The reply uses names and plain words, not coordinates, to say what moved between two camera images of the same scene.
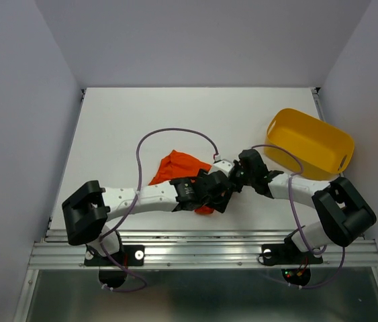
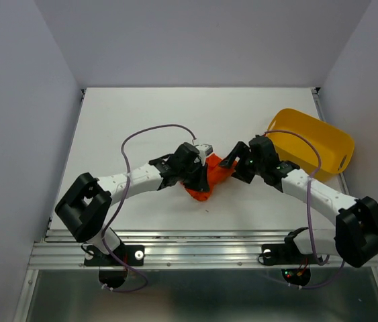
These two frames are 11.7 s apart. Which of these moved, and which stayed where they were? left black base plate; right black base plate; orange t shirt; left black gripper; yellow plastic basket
Moved: left black gripper; orange t shirt
Stayed: left black base plate; right black base plate; yellow plastic basket
